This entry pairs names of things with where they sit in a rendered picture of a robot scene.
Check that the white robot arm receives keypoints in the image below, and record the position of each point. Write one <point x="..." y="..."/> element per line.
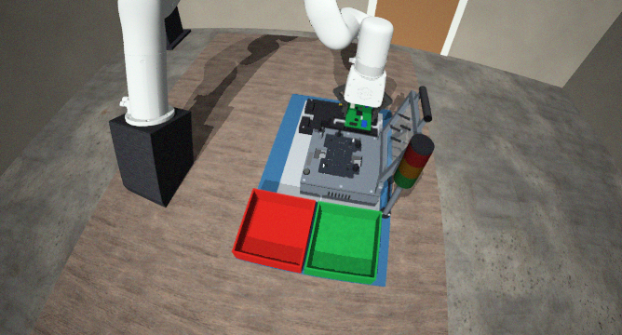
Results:
<point x="145" y="47"/>

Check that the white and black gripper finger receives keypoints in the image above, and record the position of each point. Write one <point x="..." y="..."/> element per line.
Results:
<point x="341" y="98"/>
<point x="385" y="103"/>

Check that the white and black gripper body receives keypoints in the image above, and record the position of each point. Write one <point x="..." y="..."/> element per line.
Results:
<point x="363" y="89"/>

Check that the red bin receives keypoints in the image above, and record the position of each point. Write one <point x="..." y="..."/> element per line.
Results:
<point x="274" y="228"/>

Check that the green circuit board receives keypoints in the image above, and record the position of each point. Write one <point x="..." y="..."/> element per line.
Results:
<point x="358" y="116"/>

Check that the green bin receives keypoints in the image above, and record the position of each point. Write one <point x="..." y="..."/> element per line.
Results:
<point x="346" y="240"/>

